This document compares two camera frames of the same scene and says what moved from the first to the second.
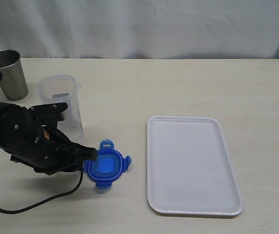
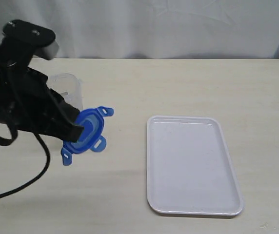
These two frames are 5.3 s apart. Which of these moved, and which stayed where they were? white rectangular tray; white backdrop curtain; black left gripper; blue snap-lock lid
Moved: black left gripper; blue snap-lock lid
Stayed: white rectangular tray; white backdrop curtain
